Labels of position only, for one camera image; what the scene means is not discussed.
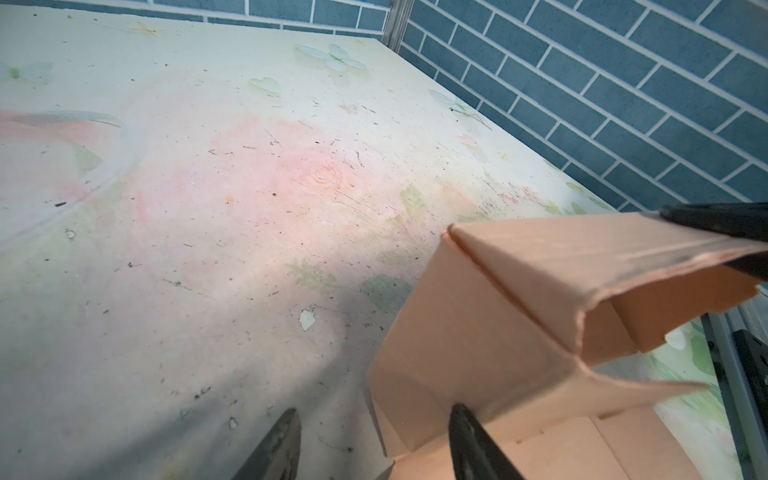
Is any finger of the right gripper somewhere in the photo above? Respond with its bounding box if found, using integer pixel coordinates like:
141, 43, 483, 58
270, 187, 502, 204
659, 202, 768, 242

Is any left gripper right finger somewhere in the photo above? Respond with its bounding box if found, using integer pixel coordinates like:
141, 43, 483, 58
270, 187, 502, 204
448, 403, 524, 480

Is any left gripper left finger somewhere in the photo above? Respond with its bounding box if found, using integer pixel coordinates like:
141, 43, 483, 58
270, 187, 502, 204
233, 408, 301, 480

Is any pink cardboard paper box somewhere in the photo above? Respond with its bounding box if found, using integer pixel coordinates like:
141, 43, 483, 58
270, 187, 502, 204
367, 213, 767, 479

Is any aluminium front rail frame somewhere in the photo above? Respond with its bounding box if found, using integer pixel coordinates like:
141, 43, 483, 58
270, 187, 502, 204
701, 288, 767, 479

